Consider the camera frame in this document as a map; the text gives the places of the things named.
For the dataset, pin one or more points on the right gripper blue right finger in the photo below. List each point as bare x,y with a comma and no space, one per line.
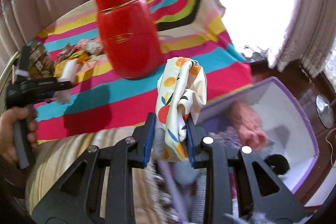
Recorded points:
259,190

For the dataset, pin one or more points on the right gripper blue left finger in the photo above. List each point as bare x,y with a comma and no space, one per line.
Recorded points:
148,137

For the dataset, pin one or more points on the black fuzzy scrunchie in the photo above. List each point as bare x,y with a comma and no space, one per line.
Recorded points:
277,163

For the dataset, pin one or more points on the pink fleece cloth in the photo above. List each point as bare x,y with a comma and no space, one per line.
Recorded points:
248,125

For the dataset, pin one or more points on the orange fruit print cloth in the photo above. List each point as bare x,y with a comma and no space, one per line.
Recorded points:
182,92

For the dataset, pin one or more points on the purple knitted sock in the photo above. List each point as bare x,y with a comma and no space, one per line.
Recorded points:
228,136

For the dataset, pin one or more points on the grey blue plush sock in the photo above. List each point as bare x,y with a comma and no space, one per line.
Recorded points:
184,174

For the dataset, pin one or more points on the pink floral bow scarf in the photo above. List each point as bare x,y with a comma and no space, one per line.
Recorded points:
65,53

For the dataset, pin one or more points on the yellow orange cloth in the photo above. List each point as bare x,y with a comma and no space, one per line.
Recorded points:
81,57

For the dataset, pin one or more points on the pink bunny towel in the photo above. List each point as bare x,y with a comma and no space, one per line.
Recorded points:
91,46

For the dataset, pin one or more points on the person's left hand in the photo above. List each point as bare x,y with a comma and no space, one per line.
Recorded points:
8,118

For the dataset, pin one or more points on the gold lidded snack jar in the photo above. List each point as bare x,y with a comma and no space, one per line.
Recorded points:
41,64

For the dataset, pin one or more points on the striped plush cushion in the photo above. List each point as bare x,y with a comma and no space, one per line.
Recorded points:
55,157

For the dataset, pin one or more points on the purple white storage box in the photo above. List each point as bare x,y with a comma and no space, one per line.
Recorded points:
283,120

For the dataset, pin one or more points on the chrome floor lamp base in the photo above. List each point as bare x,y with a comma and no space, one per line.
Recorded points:
325,110

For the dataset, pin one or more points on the red thermos flask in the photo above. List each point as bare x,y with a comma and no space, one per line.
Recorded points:
129,37

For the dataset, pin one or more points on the multicolour striped table cloth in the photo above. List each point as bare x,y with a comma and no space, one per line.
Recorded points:
119,88

